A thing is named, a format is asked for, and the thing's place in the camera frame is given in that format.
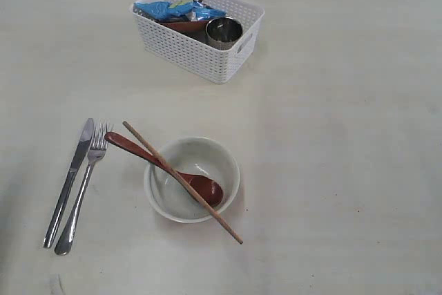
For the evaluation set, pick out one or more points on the white perforated plastic basket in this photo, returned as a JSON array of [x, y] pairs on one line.
[[217, 66]]

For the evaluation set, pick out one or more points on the silver metal fork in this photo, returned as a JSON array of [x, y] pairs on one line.
[[96, 153]]

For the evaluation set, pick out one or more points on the stainless steel cup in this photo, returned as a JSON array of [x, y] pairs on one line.
[[222, 33]]

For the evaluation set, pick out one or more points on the silver table knife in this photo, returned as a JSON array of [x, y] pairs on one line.
[[79, 155]]

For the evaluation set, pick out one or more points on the blue snack packet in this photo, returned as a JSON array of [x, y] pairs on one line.
[[183, 10]]

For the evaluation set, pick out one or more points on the brown wooden bowl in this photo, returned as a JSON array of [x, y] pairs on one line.
[[186, 27]]

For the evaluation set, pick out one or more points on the dark red wooden spoon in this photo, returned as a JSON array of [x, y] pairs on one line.
[[209, 189]]

